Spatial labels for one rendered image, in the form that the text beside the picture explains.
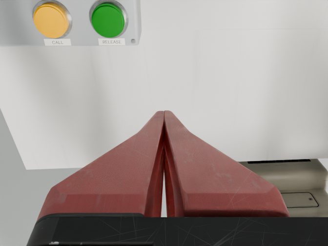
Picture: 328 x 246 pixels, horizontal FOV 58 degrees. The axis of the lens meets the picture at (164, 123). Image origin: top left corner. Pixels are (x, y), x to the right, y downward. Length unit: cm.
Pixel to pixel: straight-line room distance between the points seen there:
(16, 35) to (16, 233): 218
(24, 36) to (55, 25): 5
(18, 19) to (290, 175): 67
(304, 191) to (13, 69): 71
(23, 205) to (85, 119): 172
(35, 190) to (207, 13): 181
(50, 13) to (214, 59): 27
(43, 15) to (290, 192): 68
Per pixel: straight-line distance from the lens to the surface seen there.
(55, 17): 40
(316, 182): 85
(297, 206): 79
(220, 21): 50
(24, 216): 236
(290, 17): 53
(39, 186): 209
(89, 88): 55
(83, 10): 40
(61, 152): 66
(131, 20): 39
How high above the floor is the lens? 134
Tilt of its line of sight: 56 degrees down
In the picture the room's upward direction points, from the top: 180 degrees counter-clockwise
